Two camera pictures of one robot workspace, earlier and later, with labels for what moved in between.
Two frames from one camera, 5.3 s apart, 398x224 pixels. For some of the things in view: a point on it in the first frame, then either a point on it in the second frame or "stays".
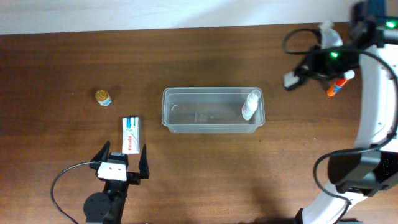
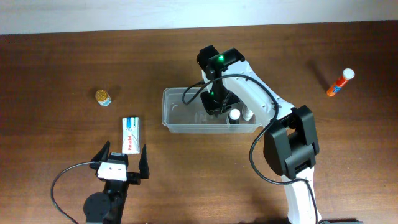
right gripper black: x=302 y=72 → x=214 y=107
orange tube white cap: x=349 y=74 stays
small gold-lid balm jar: x=103 y=98 stays
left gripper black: x=132 y=177 stays
